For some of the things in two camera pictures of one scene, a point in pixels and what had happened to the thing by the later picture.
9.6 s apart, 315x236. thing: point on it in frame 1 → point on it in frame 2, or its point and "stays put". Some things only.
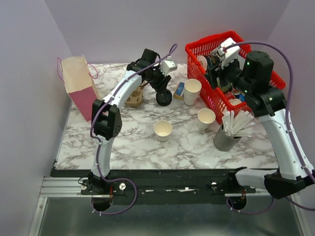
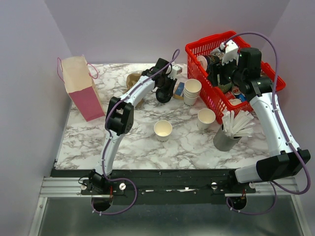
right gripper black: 212,73 stays put
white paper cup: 162,129 stays put
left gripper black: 163,83 → 170,89
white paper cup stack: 192,87 stays put
